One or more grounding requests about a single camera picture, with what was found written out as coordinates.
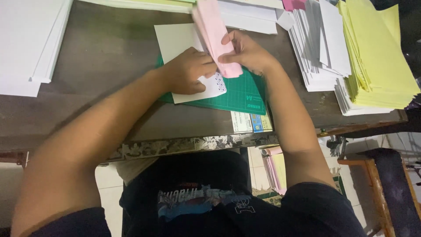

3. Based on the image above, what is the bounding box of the person's left hand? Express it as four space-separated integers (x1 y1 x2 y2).
157 47 218 95

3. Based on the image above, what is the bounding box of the person's right hand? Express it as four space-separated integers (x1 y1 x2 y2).
217 30 280 76

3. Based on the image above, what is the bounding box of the white paper sheet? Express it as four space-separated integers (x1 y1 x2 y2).
154 23 228 104

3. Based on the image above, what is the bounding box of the pink paper sheet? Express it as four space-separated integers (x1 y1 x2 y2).
192 0 244 79

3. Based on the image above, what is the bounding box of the thick white paper stack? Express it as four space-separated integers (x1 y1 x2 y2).
217 0 285 35

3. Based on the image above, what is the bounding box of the green cutting mat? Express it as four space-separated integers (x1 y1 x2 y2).
156 54 267 116

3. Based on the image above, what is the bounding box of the bright pink paper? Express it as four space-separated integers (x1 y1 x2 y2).
282 0 307 12

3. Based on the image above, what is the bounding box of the fanned stack of white sheets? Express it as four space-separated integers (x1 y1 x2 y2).
287 0 353 93

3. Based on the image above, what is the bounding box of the white label card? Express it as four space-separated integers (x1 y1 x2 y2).
230 111 253 134

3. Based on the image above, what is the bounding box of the blue and yellow label card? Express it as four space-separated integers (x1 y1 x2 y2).
250 113 273 133

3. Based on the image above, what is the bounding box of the floral table cover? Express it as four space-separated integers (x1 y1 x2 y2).
107 133 280 162

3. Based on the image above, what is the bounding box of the white and pale green paper stack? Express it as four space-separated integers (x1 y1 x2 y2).
78 0 198 14

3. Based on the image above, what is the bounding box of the white cloth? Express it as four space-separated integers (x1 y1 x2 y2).
115 157 159 187

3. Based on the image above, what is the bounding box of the white stack under yellow sheets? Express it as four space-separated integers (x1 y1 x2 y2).
334 77 395 117

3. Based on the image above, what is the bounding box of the pile of pink and yellow papers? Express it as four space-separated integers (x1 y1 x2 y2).
261 146 287 195

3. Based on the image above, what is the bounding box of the stack of yellow sheets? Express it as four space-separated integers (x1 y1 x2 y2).
337 0 421 110

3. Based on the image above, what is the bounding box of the black printed t-shirt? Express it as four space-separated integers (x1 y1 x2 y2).
29 150 368 237

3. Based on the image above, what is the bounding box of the large stack of white paper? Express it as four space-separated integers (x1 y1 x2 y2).
0 0 74 98

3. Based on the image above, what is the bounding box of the wooden chair with dark cushion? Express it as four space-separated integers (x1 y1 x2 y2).
337 148 421 237

